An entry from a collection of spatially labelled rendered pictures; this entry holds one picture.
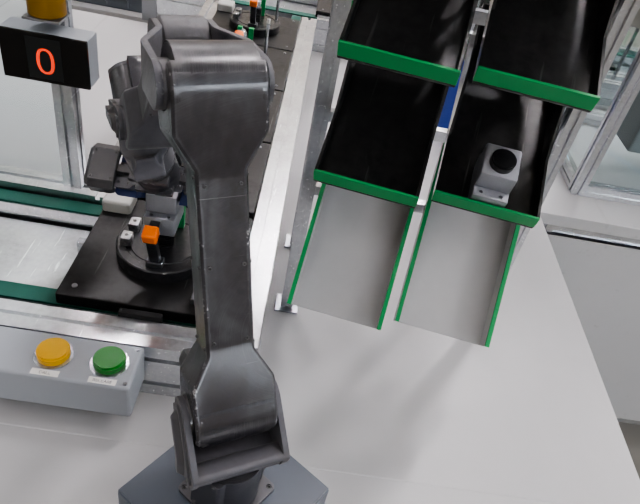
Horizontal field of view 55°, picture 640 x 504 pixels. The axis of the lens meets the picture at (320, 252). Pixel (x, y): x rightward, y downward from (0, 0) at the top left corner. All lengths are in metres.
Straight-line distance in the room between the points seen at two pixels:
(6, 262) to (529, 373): 0.86
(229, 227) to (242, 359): 0.11
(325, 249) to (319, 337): 0.19
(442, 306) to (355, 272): 0.13
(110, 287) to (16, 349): 0.15
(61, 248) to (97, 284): 0.17
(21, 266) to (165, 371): 0.30
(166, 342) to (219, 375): 0.36
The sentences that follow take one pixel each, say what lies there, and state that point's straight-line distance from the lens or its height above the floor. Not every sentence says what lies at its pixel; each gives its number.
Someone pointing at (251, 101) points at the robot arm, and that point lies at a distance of 0.43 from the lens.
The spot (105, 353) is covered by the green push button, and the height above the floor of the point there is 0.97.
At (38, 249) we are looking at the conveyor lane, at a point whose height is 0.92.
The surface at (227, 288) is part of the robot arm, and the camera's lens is 0.47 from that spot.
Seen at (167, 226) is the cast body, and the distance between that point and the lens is 0.89.
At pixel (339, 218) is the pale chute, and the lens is 0.88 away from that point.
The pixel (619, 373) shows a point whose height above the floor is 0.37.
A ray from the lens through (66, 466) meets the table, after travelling 0.87.
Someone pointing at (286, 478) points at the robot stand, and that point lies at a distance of 0.63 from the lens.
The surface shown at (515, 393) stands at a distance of 1.05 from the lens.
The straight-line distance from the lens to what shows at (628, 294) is 1.75.
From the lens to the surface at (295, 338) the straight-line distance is 1.00.
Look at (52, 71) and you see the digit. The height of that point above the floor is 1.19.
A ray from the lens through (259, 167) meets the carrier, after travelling 1.17.
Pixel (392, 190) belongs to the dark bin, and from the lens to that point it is 0.74.
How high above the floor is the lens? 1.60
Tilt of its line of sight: 39 degrees down
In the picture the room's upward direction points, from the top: 12 degrees clockwise
